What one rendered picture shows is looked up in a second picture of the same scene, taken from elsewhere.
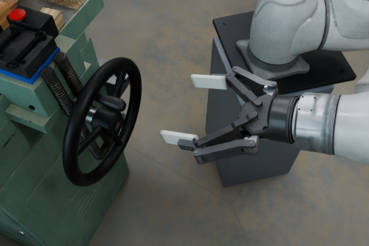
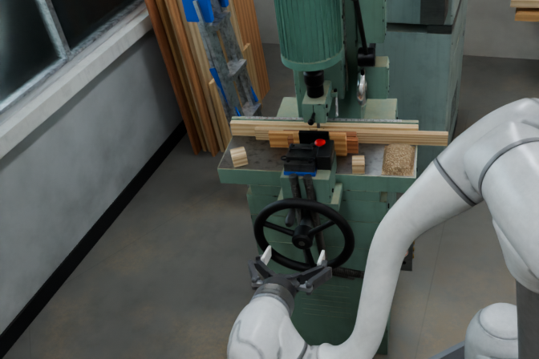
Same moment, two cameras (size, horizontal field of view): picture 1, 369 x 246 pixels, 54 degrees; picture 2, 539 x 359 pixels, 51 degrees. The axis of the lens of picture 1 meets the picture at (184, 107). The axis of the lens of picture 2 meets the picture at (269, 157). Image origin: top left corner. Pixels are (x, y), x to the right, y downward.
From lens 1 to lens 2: 1.11 m
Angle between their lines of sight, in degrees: 58
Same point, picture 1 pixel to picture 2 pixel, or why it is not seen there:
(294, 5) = (482, 328)
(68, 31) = (362, 180)
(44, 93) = (286, 185)
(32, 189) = (276, 239)
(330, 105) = (266, 292)
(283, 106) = (273, 280)
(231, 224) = not seen: outside the picture
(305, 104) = (271, 286)
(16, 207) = not seen: hidden behind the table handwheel
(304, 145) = not seen: hidden behind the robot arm
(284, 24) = (468, 336)
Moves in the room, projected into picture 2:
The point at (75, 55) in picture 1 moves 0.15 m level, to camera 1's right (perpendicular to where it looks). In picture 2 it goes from (323, 187) to (338, 223)
